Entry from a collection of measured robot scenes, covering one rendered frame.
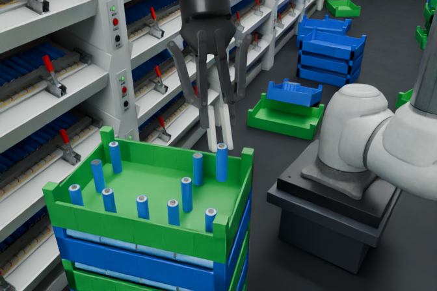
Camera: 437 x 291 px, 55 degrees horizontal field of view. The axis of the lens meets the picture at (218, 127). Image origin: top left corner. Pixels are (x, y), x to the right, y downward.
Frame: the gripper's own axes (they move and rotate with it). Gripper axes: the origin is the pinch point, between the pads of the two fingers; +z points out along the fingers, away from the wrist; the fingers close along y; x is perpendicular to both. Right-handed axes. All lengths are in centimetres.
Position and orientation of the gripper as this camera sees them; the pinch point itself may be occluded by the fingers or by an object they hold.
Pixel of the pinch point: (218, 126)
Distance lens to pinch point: 64.3
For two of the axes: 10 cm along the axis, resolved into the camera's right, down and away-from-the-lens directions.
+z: 1.1, 9.9, 1.2
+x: -2.3, -0.9, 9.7
